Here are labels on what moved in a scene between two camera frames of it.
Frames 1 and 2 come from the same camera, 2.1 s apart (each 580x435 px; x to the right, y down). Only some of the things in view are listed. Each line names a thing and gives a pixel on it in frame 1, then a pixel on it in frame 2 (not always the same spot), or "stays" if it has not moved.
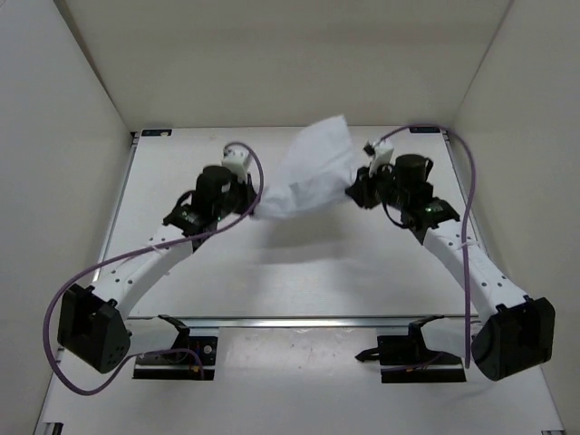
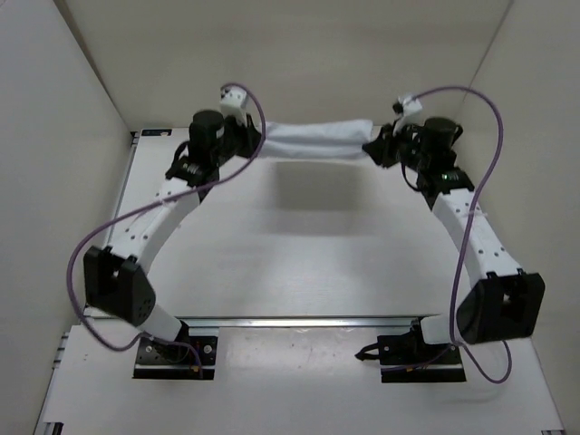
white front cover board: x=308 y=381 stays
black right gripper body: x=381 y=189 → x=400 y=149
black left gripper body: x=239 y=199 → x=241 y=138
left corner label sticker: x=147 y=132 stays
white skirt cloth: x=318 y=173 → x=317 y=139
